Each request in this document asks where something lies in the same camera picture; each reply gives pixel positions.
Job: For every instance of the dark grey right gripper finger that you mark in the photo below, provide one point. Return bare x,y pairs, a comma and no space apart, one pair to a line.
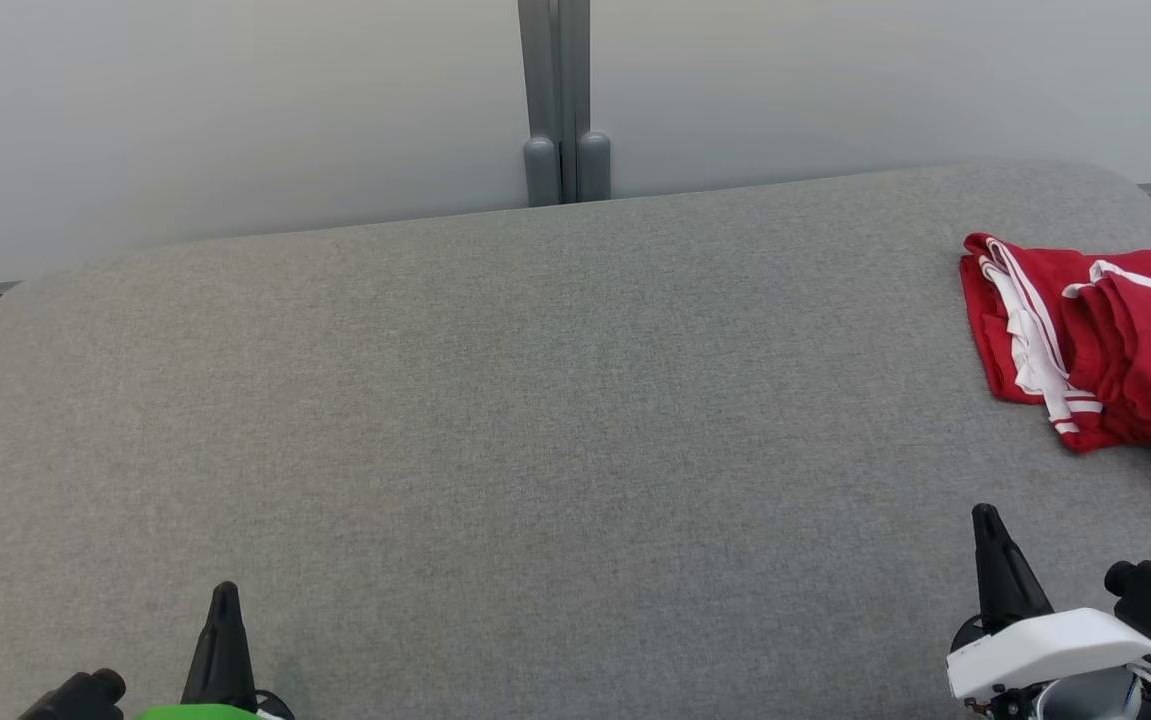
1005,585

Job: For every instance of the grey partition post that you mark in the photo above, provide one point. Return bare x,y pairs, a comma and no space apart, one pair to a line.
557,100

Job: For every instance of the grey fabric sofa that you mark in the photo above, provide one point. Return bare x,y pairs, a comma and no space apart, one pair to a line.
535,450

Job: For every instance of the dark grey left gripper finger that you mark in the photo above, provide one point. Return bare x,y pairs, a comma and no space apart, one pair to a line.
223,660

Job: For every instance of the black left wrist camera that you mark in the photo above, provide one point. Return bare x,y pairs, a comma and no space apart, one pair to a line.
85,695

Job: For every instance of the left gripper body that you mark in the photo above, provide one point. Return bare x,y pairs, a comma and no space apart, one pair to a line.
200,714

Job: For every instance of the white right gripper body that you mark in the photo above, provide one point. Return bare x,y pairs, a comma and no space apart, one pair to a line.
1045,650

